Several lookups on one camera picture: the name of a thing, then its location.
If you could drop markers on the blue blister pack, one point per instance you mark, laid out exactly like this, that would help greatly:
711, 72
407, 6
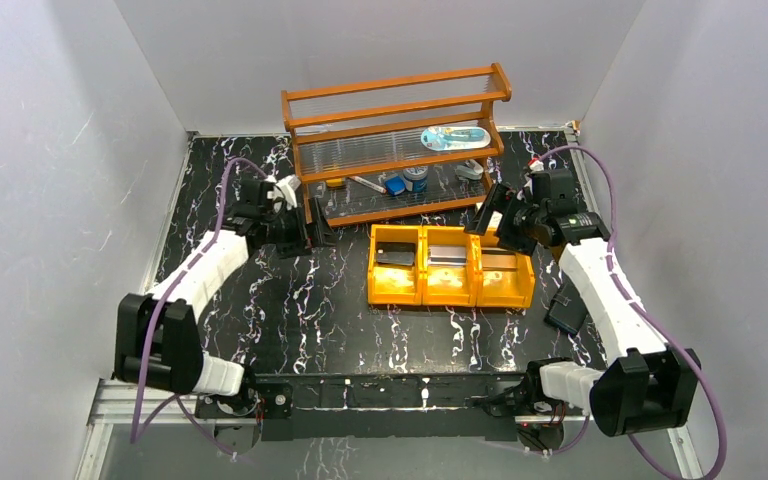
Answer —
451, 138

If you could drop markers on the aluminium frame rail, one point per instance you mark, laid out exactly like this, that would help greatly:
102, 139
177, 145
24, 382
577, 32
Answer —
118, 403

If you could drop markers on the right yellow plastic bin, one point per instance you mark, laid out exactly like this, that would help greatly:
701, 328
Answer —
506, 289

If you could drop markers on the orange wooden shelf rack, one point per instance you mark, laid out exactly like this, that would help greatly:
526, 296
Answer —
372, 129

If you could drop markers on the grey stapler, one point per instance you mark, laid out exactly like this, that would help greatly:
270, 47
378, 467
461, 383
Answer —
470, 170

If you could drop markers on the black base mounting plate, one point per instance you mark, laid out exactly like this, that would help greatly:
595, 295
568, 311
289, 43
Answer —
494, 406

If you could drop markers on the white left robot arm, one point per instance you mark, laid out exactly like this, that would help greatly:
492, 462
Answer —
157, 335

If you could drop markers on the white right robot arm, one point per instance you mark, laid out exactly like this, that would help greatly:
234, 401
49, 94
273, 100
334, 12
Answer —
648, 384

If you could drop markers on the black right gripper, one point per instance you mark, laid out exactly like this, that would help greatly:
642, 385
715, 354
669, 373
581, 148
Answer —
498, 199

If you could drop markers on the yellow plastic bin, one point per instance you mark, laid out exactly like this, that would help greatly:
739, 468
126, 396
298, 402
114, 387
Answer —
506, 289
450, 286
391, 284

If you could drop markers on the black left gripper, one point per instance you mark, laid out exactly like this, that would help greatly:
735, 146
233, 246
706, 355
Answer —
297, 235

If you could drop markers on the black leather card holder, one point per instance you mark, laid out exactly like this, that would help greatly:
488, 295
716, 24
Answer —
567, 311

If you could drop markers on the round tape tin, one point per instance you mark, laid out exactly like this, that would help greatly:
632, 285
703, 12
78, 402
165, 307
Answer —
415, 178

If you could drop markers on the middle yellow plastic bin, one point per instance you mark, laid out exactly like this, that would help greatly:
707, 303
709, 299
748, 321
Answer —
450, 286

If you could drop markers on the silver cards stack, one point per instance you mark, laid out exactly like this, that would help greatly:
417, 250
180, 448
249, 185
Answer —
442, 255

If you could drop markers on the gold cards stack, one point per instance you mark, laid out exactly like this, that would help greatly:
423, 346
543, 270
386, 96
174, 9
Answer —
498, 259

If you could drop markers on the left yellow plastic bin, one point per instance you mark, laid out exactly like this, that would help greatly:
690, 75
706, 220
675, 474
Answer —
391, 284

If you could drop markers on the red white marker pen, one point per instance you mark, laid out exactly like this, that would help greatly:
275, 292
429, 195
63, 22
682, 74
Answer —
369, 184

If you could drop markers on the black cards stack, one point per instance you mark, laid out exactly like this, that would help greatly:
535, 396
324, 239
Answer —
396, 253

